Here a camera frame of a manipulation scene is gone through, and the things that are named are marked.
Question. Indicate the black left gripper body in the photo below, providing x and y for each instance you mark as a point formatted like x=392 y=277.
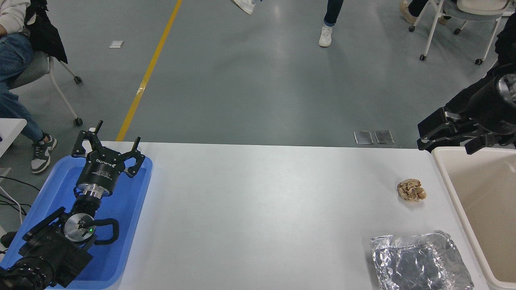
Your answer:
x=100 y=169

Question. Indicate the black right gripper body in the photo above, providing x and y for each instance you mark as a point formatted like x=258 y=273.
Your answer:
x=494 y=114

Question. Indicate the foil plate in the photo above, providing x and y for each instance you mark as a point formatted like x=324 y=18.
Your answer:
x=419 y=262

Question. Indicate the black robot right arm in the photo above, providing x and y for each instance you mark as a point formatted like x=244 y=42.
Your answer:
x=508 y=86

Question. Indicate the metal floor plate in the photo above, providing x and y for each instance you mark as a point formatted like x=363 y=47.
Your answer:
x=384 y=137
x=363 y=137

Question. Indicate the blue plastic tray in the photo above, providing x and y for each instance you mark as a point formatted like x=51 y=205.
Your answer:
x=129 y=225

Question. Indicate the large pale bin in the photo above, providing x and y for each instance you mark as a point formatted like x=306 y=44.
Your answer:
x=483 y=209

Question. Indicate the crumpled tan paper ball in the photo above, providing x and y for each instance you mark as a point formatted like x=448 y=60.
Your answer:
x=411 y=190

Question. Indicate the grey wheeled chair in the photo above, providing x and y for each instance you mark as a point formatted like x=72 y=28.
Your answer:
x=34 y=68

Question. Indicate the small white table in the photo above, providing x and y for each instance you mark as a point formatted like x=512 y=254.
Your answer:
x=10 y=129

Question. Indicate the black jacket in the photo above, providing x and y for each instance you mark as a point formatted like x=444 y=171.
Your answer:
x=46 y=36

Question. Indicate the white-framed wheeled chair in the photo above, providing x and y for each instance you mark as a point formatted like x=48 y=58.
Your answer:
x=471 y=10

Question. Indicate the seated person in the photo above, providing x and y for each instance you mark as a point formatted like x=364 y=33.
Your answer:
x=409 y=12
x=12 y=52

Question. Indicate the walking person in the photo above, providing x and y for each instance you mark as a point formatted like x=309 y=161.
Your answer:
x=325 y=35

